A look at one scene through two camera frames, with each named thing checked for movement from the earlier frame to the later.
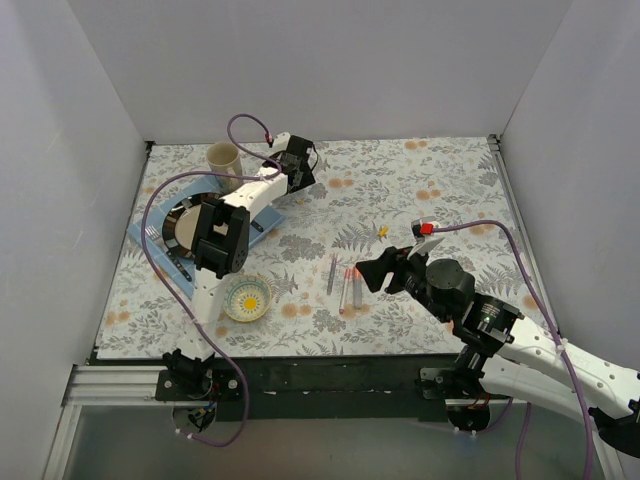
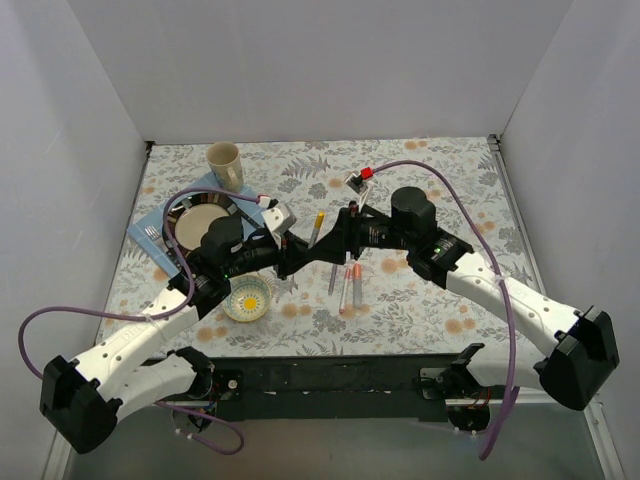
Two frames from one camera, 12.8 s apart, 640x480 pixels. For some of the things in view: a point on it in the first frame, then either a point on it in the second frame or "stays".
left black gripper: [304, 163] to [283, 254]
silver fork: [154, 234] stays
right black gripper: [395, 275] to [354, 234]
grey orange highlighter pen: [357, 293] stays
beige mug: [224, 157] stays
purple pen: [331, 276] stays
